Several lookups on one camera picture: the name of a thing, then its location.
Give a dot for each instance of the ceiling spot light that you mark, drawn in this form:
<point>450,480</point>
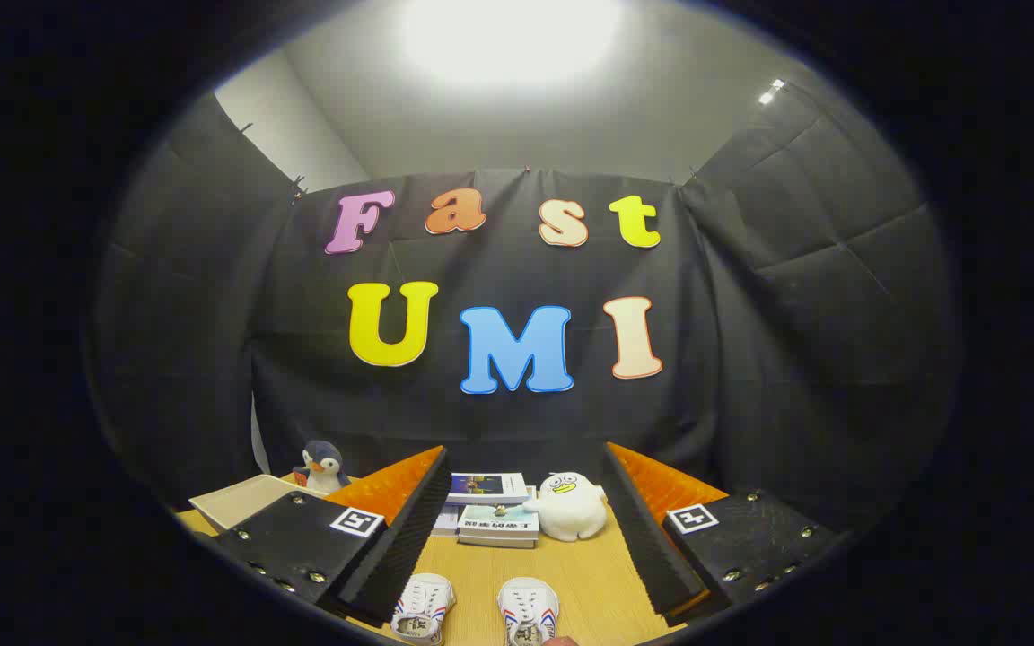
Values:
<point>770,91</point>

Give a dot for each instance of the grey book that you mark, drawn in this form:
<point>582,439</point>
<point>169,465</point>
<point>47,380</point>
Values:
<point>497,542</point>

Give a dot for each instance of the white duck plush toy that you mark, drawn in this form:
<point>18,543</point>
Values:
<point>571,511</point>

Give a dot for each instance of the beige fabric storage box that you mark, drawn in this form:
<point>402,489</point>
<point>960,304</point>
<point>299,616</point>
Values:
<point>243,502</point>

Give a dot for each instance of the book with blue picture cover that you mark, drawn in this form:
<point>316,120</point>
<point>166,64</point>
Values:
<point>486,487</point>

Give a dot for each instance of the grey penguin plush toy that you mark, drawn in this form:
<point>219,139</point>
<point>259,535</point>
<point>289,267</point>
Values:
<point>324,467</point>

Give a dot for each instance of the thick book with teal cover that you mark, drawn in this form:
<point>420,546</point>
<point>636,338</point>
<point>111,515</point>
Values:
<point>499,519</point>

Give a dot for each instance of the thin white booklet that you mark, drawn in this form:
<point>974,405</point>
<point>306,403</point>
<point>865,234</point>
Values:
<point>447,520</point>

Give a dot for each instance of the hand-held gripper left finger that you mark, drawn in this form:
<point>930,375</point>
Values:
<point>405,538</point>

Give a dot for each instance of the white shoe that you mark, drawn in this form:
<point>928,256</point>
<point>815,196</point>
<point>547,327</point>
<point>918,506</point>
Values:
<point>528,610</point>
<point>423,606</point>

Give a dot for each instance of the black backdrop cloth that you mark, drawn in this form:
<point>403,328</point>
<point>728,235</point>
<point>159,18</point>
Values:
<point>499,260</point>

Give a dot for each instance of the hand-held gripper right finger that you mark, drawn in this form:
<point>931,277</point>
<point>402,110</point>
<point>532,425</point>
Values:
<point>647,538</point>

